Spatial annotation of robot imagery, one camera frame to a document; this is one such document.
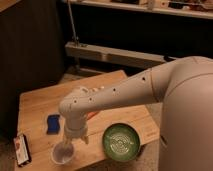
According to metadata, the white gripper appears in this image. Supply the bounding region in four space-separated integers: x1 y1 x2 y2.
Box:
62 125 89 154

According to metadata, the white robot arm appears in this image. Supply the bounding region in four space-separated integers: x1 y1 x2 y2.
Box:
59 56 213 171

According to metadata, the white ceramic cup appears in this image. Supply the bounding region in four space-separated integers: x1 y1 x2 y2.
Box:
51 141 75 165

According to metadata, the orange carrot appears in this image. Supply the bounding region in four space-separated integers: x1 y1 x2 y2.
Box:
87 112 99 120

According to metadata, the blue sponge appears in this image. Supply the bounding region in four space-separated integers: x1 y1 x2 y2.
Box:
47 114 60 135

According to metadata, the wooden table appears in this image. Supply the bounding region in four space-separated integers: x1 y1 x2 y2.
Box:
14 70 159 171

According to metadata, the green bowl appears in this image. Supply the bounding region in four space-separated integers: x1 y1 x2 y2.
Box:
102 123 141 162

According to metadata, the black red snack package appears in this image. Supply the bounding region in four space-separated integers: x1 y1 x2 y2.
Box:
13 134 32 167

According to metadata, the upper wooden shelf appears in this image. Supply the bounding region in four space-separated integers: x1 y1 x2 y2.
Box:
61 0 213 20

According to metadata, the metal shelf rail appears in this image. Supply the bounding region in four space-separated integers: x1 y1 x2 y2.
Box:
65 42 174 69

